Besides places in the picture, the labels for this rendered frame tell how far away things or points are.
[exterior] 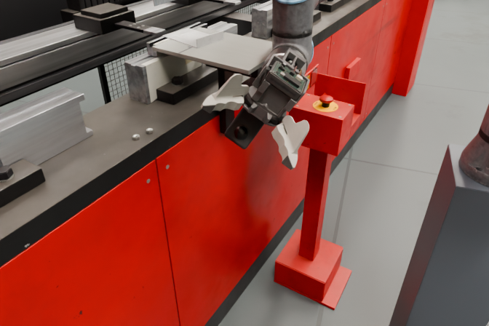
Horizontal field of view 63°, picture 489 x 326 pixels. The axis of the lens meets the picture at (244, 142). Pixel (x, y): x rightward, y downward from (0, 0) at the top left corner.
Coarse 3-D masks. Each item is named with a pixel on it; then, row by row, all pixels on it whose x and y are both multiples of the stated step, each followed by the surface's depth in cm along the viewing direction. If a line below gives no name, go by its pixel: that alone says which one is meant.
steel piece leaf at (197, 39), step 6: (180, 36) 98; (186, 36) 98; (192, 36) 98; (198, 36) 98; (204, 36) 92; (210, 36) 93; (216, 36) 95; (222, 36) 96; (180, 42) 95; (186, 42) 95; (192, 42) 95; (198, 42) 91; (204, 42) 93; (210, 42) 94
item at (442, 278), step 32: (448, 160) 97; (448, 192) 91; (480, 192) 85; (448, 224) 91; (480, 224) 89; (416, 256) 114; (448, 256) 96; (480, 256) 93; (416, 288) 107; (448, 288) 101; (480, 288) 98; (416, 320) 110; (448, 320) 106; (480, 320) 103
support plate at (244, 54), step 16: (208, 32) 102; (160, 48) 92; (176, 48) 92; (192, 48) 92; (208, 48) 92; (224, 48) 92; (240, 48) 92; (256, 48) 92; (208, 64) 86; (224, 64) 84; (240, 64) 84; (256, 64) 84
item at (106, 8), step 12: (84, 12) 106; (96, 12) 104; (108, 12) 105; (120, 12) 108; (132, 12) 111; (84, 24) 106; (96, 24) 104; (108, 24) 105; (120, 24) 106; (132, 24) 106
